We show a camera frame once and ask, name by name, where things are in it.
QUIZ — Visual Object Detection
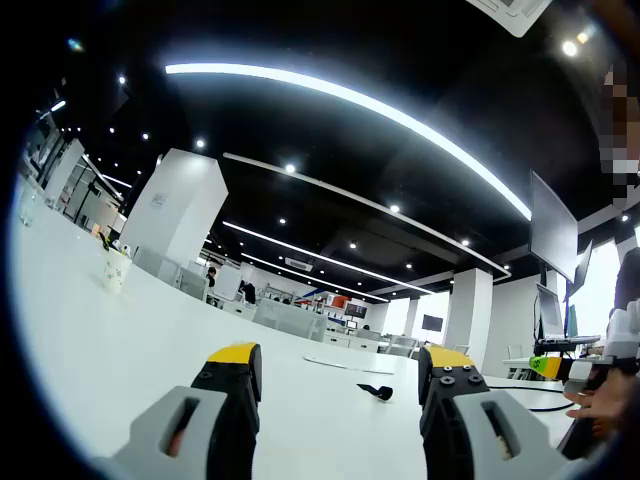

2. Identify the white desk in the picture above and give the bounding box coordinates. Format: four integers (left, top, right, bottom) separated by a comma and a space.
9, 174, 576, 480

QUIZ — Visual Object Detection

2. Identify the black keyboard stand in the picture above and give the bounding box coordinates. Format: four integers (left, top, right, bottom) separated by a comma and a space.
532, 259, 551, 356

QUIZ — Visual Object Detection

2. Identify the black charging cable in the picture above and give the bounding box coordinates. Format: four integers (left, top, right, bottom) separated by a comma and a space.
484, 382, 576, 414

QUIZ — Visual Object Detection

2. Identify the small yellow white toy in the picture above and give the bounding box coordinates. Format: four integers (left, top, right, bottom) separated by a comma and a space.
97, 230, 139, 259

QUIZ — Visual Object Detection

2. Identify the patterned paper cup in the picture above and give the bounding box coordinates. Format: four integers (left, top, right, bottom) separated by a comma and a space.
103, 249, 133, 295

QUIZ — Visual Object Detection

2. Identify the long curved ceiling light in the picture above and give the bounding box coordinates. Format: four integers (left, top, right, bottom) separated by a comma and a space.
164, 63, 533, 221

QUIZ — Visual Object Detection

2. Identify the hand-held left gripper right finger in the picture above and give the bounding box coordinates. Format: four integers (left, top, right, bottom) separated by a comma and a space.
417, 344, 596, 480

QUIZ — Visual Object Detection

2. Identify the black monitor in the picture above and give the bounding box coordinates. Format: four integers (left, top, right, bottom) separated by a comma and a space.
528, 169, 580, 284
572, 239, 594, 296

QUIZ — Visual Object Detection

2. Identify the black Velcro strap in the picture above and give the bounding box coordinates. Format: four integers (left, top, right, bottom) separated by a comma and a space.
355, 382, 395, 404

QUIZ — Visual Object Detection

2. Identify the small grey screen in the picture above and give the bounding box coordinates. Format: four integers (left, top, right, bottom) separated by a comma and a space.
535, 283, 565, 339

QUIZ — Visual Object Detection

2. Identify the grey keyboard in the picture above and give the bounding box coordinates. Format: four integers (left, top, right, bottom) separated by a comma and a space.
533, 334, 601, 351

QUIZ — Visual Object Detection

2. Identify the white square pillar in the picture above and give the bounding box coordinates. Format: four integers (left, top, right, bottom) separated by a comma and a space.
119, 148, 229, 281

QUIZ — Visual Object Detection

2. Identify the clear drinking glass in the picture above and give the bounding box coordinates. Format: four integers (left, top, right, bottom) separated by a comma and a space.
17, 179, 41, 229

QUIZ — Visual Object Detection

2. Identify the person's right hand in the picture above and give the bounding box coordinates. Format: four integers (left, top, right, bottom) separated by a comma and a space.
563, 372, 640, 439

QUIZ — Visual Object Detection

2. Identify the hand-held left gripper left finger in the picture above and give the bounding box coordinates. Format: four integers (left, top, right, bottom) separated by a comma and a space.
87, 342, 264, 480

